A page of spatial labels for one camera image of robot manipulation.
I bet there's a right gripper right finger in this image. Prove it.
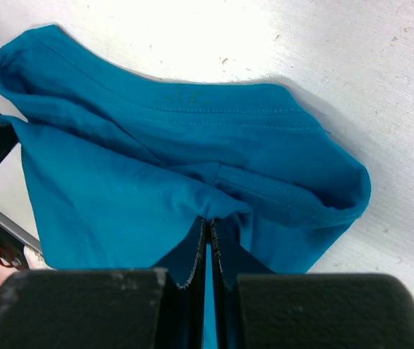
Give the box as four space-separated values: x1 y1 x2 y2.
210 219 414 349

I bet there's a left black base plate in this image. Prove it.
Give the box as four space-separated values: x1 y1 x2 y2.
0 212 41 270

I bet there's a blue t shirt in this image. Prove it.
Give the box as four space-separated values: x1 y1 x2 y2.
0 23 372 349

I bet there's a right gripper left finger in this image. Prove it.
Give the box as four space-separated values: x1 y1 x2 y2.
0 218 207 348

